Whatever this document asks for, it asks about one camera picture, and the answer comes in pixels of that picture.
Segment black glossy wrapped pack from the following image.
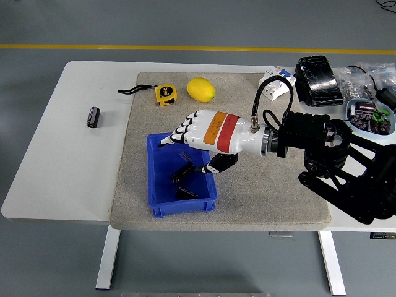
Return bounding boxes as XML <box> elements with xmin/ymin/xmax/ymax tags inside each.
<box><xmin>293</xmin><ymin>55</ymin><xmax>346</xmax><ymax>108</ymax></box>

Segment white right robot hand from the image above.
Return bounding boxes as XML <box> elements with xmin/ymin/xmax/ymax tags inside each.
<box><xmin>157</xmin><ymin>110</ymin><xmax>264</xmax><ymax>175</ymax></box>

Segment black power adapter with cable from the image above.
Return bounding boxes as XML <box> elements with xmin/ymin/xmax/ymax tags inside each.
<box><xmin>345</xmin><ymin>64</ymin><xmax>396</xmax><ymax>113</ymax></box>

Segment clear bag of metal nuts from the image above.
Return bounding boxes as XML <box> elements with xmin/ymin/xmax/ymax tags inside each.
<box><xmin>337</xmin><ymin>66</ymin><xmax>377</xmax><ymax>103</ymax></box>

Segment blue plastic box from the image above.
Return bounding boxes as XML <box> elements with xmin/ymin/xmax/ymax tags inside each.
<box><xmin>146</xmin><ymin>132</ymin><xmax>218</xmax><ymax>218</ymax></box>

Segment light blue bowl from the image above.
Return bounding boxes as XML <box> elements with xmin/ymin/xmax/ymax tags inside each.
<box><xmin>345</xmin><ymin>98</ymin><xmax>396</xmax><ymax>137</ymax></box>

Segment white blue circuit breaker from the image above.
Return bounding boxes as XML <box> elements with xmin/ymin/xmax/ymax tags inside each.
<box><xmin>259</xmin><ymin>66</ymin><xmax>297</xmax><ymax>101</ymax></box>

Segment yellow lemon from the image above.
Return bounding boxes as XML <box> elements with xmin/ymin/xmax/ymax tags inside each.
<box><xmin>186</xmin><ymin>77</ymin><xmax>216</xmax><ymax>103</ymax></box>

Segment yellow floor tape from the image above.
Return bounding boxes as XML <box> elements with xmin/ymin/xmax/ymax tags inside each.
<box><xmin>0</xmin><ymin>44</ymin><xmax>396</xmax><ymax>55</ymax></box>

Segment grey-brown mat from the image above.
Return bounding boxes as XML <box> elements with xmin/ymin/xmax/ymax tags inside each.
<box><xmin>108</xmin><ymin>72</ymin><xmax>332</xmax><ymax>232</ymax></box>

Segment black floor cable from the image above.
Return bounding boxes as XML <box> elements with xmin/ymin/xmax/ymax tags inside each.
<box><xmin>376</xmin><ymin>0</ymin><xmax>396</xmax><ymax>13</ymax></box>

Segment black socket box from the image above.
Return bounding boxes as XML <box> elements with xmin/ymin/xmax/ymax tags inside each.
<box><xmin>369</xmin><ymin>231</ymin><xmax>396</xmax><ymax>240</ymax></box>

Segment clear bag of small parts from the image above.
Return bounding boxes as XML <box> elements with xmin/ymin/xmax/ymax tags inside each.
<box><xmin>355</xmin><ymin>62</ymin><xmax>396</xmax><ymax>93</ymax></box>

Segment white table leg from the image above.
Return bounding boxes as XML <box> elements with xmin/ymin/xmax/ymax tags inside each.
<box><xmin>318</xmin><ymin>230</ymin><xmax>347</xmax><ymax>296</ymax></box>
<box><xmin>95</xmin><ymin>228</ymin><xmax>121</xmax><ymax>291</ymax></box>

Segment yellow tape measure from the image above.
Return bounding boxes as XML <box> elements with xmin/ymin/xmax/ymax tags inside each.
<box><xmin>118</xmin><ymin>84</ymin><xmax>179</xmax><ymax>108</ymax></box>

